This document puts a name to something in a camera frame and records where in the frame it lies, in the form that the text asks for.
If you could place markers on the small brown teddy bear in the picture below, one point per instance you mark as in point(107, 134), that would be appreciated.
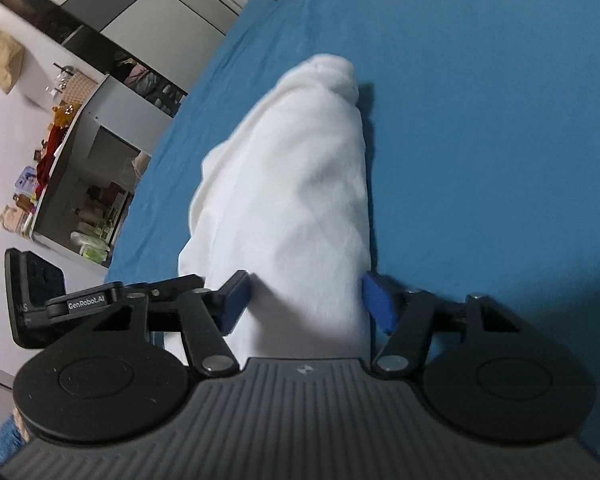
point(66, 115)

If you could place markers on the light blue box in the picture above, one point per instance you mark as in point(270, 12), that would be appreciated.
point(26, 180)

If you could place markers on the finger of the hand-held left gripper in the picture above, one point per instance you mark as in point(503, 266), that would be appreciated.
point(175, 284)

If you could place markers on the bed with blue sheet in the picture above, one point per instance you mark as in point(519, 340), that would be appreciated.
point(480, 135)

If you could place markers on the beige hanging bag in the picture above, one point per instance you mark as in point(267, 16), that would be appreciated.
point(2, 55)

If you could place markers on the beige cloth under desk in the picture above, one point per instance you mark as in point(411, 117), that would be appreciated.
point(141, 165)

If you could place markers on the green packet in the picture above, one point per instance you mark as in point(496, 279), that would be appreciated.
point(91, 247)

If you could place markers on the white desk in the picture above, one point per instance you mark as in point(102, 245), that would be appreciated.
point(105, 100)

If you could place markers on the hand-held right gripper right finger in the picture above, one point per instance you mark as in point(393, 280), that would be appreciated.
point(379, 305)

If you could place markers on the woven basket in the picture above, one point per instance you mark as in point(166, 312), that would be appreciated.
point(80, 89)

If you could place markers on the white printed t-shirt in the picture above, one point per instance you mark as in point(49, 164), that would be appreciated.
point(290, 185)

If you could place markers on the red cloth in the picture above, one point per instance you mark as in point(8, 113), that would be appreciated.
point(50, 160)

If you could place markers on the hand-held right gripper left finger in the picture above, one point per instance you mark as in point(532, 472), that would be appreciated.
point(236, 305)

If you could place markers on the blue fuzzy rug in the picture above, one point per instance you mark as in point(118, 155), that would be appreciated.
point(0, 440)

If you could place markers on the grey and white wardrobe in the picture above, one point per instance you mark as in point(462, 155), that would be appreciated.
point(145, 10)

